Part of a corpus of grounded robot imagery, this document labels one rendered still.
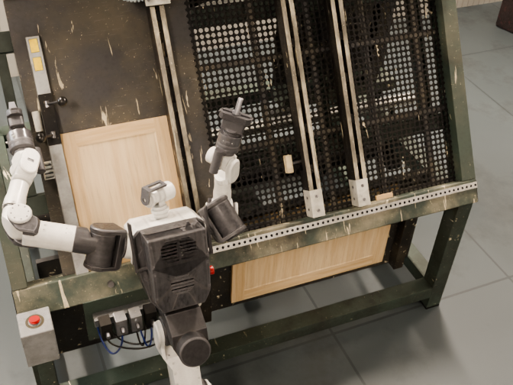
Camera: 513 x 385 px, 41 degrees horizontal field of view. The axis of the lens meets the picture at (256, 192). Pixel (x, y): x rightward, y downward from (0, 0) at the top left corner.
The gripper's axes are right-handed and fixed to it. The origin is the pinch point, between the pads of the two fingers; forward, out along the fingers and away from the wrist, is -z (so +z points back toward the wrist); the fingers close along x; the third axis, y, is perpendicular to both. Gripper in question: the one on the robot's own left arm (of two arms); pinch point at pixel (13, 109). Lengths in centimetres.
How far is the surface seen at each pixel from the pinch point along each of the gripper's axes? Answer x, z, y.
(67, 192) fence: 27.4, 24.0, 13.5
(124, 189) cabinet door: 31, 26, 36
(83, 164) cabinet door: 24.3, 14.9, 22.0
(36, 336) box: 33, 76, -9
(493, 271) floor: 131, 83, 252
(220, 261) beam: 50, 60, 70
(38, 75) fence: 2.1, -15.0, 11.9
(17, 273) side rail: 41, 47, -11
